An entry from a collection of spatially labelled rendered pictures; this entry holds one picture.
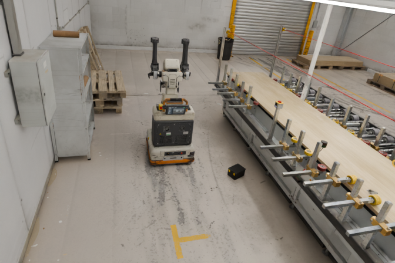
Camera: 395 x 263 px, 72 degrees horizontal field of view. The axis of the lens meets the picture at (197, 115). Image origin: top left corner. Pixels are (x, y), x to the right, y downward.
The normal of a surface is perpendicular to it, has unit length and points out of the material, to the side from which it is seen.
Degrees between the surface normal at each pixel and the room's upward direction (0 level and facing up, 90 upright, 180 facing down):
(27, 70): 90
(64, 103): 90
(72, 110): 90
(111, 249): 0
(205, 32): 90
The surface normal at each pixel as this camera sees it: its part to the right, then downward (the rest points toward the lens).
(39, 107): 0.25, 0.45
